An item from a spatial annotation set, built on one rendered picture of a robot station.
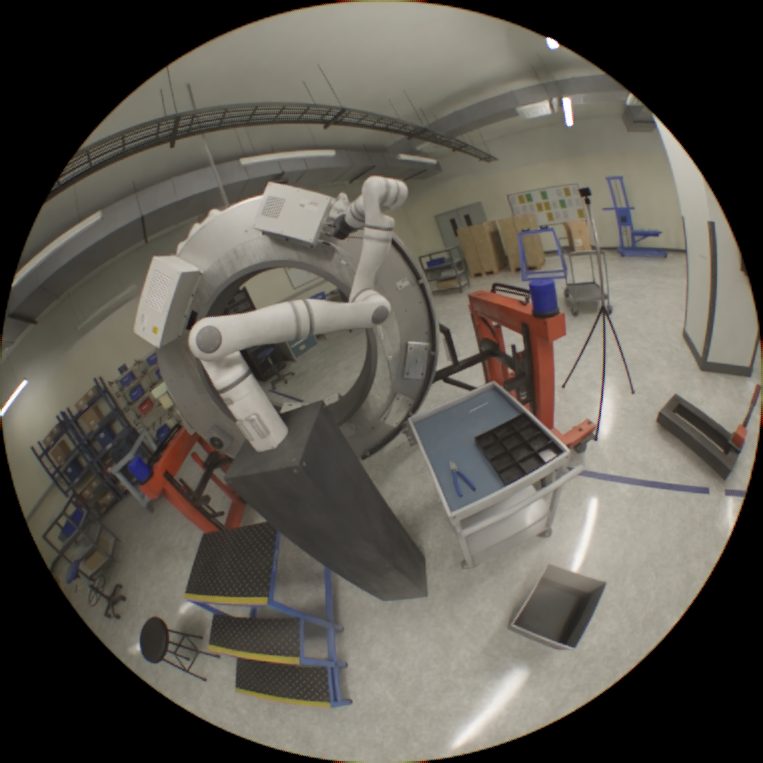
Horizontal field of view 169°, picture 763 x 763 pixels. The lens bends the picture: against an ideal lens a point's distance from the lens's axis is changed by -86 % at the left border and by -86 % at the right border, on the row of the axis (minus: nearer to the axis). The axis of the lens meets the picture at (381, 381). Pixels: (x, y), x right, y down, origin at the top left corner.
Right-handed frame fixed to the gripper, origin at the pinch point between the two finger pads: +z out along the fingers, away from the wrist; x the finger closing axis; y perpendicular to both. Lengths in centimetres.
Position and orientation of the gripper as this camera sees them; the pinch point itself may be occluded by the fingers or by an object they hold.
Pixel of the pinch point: (329, 232)
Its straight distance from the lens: 94.4
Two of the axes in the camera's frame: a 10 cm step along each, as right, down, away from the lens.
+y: 8.3, 2.3, 5.1
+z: -4.8, -1.8, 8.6
